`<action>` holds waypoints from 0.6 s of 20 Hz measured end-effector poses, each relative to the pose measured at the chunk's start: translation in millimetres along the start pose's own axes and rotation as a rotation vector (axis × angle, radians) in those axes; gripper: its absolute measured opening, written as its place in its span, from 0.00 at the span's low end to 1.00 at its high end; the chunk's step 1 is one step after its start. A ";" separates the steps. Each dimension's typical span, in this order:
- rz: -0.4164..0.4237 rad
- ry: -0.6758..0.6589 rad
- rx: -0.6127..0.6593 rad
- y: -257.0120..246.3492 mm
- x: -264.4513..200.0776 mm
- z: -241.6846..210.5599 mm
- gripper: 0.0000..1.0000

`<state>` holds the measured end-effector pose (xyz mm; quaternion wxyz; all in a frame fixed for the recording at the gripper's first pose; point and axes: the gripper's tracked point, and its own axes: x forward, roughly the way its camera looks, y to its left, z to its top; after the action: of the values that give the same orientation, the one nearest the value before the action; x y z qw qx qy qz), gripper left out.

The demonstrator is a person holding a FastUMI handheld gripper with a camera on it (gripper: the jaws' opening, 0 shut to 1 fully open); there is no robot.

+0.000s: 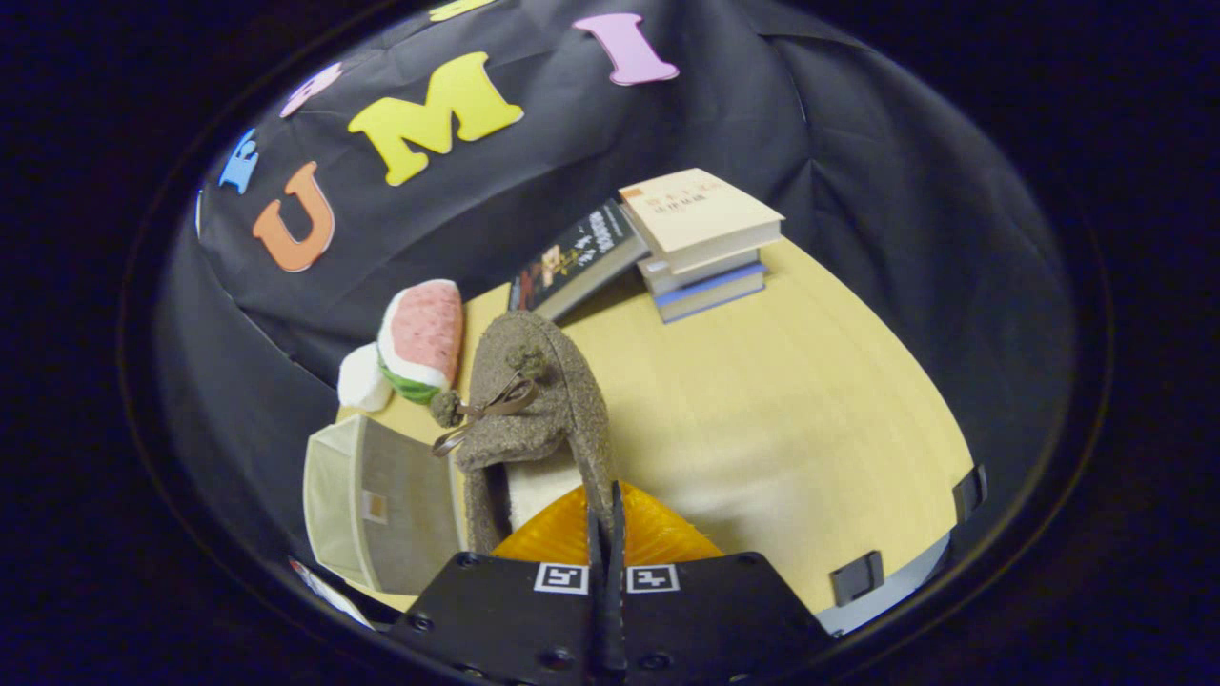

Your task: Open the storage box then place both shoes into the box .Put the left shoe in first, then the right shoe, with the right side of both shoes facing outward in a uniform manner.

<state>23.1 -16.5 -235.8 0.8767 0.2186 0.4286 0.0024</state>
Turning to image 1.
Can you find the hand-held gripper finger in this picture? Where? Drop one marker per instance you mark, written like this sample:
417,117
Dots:
598,619
618,619

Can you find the brown fuzzy shoe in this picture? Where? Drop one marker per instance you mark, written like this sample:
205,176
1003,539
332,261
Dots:
562,400

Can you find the beige fabric storage box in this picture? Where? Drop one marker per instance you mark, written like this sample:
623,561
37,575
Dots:
400,514

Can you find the black table clamp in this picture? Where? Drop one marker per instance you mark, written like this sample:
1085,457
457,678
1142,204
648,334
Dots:
969,493
857,577

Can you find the watermelon slice plush toy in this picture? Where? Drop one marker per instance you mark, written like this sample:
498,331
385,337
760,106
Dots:
424,333

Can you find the white plush toy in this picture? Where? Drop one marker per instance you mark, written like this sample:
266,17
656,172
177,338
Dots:
362,379

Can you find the blue cover book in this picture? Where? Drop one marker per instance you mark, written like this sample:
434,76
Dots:
715,293

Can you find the grey spine book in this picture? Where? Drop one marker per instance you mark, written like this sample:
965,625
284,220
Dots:
701,272

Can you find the black cover book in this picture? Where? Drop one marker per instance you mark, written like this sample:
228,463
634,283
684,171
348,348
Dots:
577,257

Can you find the beige cover book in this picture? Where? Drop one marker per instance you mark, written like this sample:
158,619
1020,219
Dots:
701,214

